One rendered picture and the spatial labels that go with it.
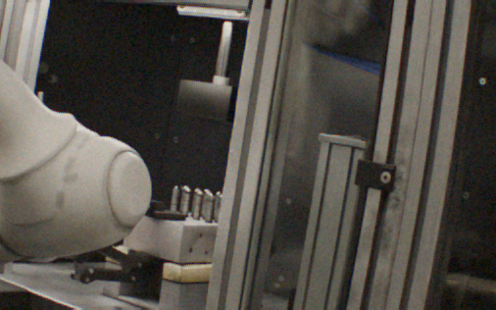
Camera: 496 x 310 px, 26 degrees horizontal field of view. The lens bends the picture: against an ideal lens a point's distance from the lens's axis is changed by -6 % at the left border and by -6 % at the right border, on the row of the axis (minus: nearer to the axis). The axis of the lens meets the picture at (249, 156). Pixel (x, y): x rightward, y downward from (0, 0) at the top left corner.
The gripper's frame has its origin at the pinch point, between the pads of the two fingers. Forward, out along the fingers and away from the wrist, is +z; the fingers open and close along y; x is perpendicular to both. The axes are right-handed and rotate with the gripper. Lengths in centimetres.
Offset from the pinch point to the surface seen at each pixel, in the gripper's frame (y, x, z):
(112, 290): -8.6, 4.6, -2.0
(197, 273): -3.3, -6.5, 0.9
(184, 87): 19.2, 3.4, 3.8
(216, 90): 19.5, -1.8, 3.9
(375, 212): 9.3, -37.6, -13.3
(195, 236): 1.0, -4.8, 1.5
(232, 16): 29.1, -3.5, 1.8
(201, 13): 29.1, 1.7, 1.9
